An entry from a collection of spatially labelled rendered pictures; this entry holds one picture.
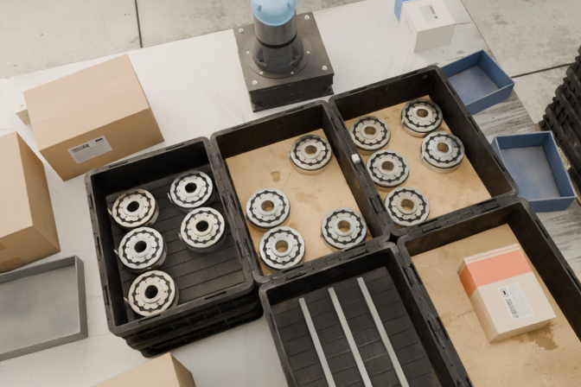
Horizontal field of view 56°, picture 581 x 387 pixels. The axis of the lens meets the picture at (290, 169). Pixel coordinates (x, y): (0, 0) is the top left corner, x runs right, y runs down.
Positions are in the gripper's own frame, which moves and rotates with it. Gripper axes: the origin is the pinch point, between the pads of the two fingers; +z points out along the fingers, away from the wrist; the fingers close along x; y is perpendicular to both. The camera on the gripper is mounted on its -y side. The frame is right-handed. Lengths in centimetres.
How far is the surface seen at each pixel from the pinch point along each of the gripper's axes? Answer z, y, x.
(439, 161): 2, 58, -19
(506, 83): 13.8, 32.3, 13.0
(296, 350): 5, 92, -63
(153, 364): -2, 89, -90
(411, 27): 11.2, 6.1, -6.0
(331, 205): 5, 61, -47
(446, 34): 13.1, 10.2, 3.8
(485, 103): 14.5, 36.8, 5.0
